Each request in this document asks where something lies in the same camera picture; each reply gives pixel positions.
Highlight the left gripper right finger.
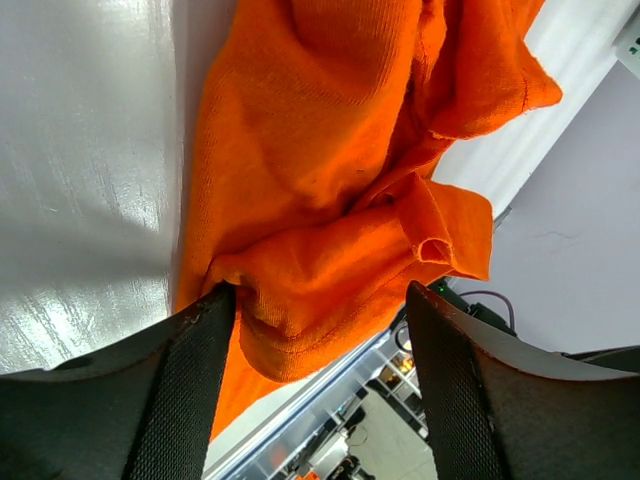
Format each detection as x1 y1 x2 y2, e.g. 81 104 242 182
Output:
406 282 639 479

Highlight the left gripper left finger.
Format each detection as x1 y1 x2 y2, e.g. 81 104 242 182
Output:
1 287 236 479

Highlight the orange t shirt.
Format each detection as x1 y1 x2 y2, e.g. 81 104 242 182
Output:
176 1 562 433

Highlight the background storage shelf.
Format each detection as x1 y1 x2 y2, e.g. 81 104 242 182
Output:
279 344 426 480

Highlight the white plastic basket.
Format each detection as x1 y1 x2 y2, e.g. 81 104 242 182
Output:
616 10 640 78

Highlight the aluminium mounting rail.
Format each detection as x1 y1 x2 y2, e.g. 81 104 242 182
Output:
202 330 396 479

